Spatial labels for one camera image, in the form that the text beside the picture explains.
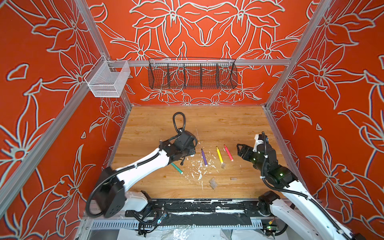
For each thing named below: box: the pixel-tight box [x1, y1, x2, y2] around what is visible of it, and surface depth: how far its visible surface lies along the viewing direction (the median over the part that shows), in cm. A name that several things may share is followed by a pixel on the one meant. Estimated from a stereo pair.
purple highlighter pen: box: [201, 148, 208, 167], surface depth 92 cm
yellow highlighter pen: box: [216, 146, 224, 164], surface depth 92 cm
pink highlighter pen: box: [223, 144, 234, 162], surface depth 94 cm
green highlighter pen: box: [170, 162, 184, 175], surface depth 87 cm
